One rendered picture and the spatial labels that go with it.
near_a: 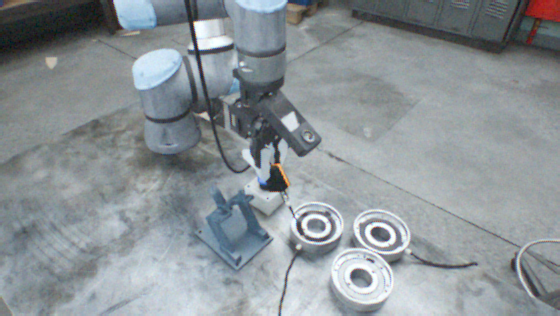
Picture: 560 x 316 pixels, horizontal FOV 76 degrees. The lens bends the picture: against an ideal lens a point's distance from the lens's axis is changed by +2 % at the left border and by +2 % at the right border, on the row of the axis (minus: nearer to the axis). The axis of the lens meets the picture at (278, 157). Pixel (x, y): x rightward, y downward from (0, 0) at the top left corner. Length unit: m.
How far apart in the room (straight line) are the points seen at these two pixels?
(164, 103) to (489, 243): 1.60
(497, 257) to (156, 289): 1.57
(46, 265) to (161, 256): 0.21
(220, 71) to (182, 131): 0.18
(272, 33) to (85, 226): 0.57
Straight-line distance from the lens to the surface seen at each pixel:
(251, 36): 0.51
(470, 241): 1.95
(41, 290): 0.80
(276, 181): 0.66
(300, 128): 0.56
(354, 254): 0.69
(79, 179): 0.97
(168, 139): 0.96
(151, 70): 0.87
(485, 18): 3.82
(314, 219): 0.74
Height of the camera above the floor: 1.39
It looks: 40 degrees down
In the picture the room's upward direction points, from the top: straight up
